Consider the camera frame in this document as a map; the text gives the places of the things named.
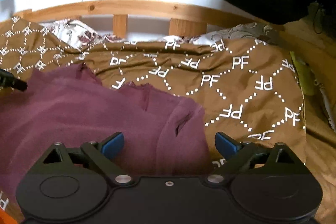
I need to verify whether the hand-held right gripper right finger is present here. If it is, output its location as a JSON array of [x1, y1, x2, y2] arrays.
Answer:
[[206, 132, 295, 184]]

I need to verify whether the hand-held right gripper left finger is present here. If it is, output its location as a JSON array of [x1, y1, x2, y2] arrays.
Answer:
[[43, 132, 132, 185]]

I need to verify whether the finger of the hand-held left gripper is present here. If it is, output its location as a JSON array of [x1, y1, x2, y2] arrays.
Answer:
[[0, 68, 28, 92]]

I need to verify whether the maroon long-sleeve shirt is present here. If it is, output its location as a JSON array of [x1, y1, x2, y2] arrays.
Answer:
[[0, 63, 210, 198]]

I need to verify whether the brown patterned blanket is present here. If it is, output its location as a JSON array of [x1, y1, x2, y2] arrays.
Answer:
[[0, 17, 307, 214]]

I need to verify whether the plain brown bed sheet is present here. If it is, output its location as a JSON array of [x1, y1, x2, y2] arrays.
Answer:
[[302, 69, 336, 224]]

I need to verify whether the yellow-green cloth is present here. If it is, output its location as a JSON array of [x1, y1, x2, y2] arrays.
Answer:
[[290, 51, 315, 96]]

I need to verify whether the wooden bed frame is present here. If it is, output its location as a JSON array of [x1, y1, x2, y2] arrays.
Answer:
[[13, 0, 336, 77]]

